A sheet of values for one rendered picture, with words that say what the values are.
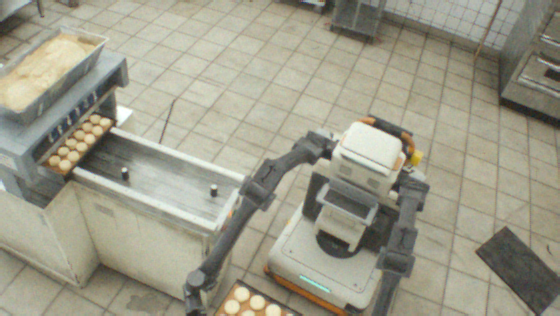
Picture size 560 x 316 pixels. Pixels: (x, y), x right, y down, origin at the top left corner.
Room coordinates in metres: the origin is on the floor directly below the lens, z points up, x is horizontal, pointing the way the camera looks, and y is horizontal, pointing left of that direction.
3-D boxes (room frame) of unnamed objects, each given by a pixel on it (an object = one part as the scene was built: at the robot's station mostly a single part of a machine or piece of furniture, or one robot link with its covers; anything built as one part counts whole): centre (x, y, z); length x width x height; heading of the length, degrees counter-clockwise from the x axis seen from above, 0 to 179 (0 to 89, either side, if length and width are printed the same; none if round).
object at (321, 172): (1.56, -0.50, 0.59); 0.55 x 0.34 x 0.83; 68
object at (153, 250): (1.22, 0.51, 0.45); 0.70 x 0.34 x 0.90; 76
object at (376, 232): (1.29, -0.46, 0.61); 0.28 x 0.27 x 0.25; 68
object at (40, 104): (1.34, 1.00, 1.25); 0.56 x 0.29 x 0.14; 166
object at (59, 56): (1.34, 1.00, 1.28); 0.54 x 0.27 x 0.06; 166
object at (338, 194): (1.20, -0.35, 0.93); 0.28 x 0.16 x 0.22; 68
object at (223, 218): (1.14, 0.16, 0.77); 0.24 x 0.04 x 0.14; 166
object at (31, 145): (1.34, 1.00, 1.01); 0.72 x 0.33 x 0.34; 166
